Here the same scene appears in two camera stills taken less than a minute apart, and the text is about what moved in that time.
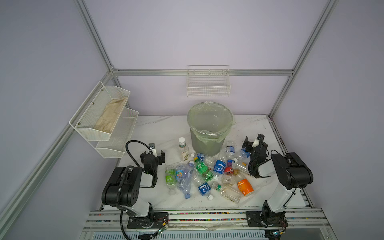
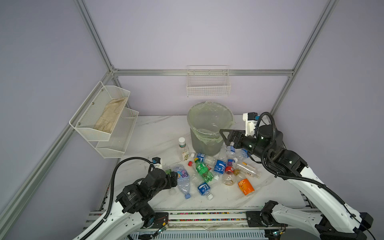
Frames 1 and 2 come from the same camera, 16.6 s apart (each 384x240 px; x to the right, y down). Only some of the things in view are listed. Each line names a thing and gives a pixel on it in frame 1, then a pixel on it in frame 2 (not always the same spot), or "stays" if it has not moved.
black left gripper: x=160 y=158 → x=173 y=179
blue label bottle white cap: x=219 y=165 stays
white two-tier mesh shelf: x=104 y=115 stays
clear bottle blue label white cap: x=204 y=188 stays
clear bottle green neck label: x=184 y=151 stays
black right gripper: x=248 y=145 → x=237 y=134
